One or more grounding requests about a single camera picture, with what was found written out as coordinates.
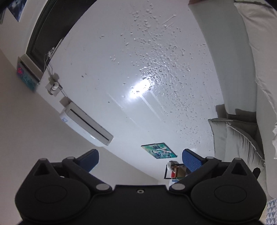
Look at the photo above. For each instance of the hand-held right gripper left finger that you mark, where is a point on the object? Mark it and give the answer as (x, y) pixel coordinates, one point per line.
(89, 159)

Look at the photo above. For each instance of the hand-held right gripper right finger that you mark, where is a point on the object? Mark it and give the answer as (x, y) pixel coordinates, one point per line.
(191, 161)

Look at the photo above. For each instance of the light grey hoodie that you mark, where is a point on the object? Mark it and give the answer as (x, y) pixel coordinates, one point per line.
(264, 54)

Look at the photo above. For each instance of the small cluttered shelf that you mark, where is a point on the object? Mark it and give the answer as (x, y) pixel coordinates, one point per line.
(178, 172)

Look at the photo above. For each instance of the white air conditioner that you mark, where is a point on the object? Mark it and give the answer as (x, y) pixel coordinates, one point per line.
(86, 127)

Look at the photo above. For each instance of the grey piped cushion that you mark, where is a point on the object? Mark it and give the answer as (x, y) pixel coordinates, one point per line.
(240, 147)
(218, 138)

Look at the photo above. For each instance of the patterned blue white cloth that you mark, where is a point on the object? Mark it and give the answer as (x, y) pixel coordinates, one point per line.
(272, 213)

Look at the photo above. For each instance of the teal panel with red display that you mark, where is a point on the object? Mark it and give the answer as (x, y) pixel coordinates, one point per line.
(26, 75)

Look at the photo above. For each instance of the grey sofa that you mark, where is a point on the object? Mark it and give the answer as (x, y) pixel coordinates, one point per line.
(220, 54)

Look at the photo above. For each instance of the dark window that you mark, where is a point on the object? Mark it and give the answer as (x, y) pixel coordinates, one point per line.
(49, 26)

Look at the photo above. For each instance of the teal wall poster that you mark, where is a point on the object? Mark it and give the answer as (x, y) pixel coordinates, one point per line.
(159, 150)

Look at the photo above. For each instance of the white security camera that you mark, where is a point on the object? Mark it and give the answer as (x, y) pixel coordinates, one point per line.
(54, 86)

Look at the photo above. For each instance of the blue wall poster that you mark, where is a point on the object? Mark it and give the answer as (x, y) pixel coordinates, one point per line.
(18, 9)

